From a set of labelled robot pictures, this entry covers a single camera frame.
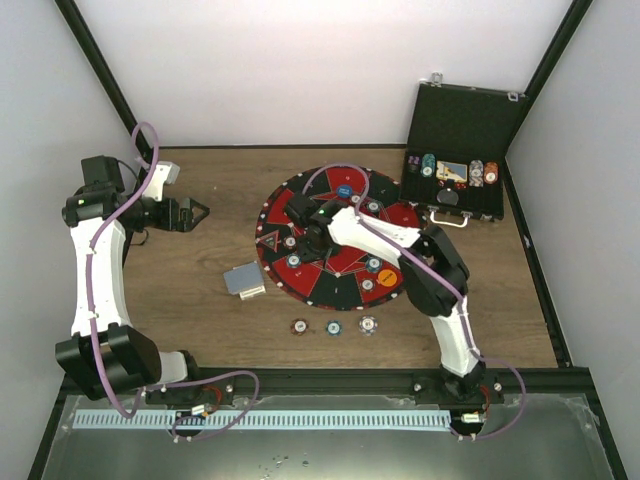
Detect blue round blind button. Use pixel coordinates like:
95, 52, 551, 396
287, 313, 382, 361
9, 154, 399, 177
336, 185, 353, 199

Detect orange round blind button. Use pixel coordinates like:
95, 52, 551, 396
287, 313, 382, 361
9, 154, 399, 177
377, 269, 398, 288

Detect red poker chip stack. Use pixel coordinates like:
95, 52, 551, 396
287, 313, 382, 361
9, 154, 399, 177
290, 319, 309, 336

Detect teal poker chip stack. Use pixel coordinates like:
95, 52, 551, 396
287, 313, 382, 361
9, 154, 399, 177
326, 321, 343, 336

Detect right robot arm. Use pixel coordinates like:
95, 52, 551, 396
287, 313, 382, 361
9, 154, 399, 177
284, 192, 486, 403

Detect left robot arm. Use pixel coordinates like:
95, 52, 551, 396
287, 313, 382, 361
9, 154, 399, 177
55, 156, 210, 404

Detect round red black poker mat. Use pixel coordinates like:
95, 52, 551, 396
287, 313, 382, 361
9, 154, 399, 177
255, 167, 427, 311

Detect white card deck box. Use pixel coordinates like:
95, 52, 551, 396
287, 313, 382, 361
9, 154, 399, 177
239, 285, 266, 300

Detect black round button in case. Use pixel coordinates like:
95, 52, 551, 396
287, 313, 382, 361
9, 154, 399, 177
436, 188, 459, 206

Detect teal chips in case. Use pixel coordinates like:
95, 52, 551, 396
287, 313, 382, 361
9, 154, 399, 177
420, 153, 436, 178

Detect card box in case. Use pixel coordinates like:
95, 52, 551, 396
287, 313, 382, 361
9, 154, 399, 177
436, 160, 468, 183

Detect grey chips in case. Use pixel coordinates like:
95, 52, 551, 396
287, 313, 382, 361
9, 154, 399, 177
468, 160, 484, 188

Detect black poker chip case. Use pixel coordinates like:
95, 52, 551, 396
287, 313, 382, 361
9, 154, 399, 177
399, 72, 528, 221

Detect orange chips in case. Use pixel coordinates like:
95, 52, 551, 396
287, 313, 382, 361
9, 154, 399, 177
483, 162, 499, 185

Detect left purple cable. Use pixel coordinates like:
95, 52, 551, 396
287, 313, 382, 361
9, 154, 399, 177
85, 121, 261, 445

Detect light blue slotted rail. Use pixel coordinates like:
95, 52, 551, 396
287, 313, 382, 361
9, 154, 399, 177
72, 409, 451, 431

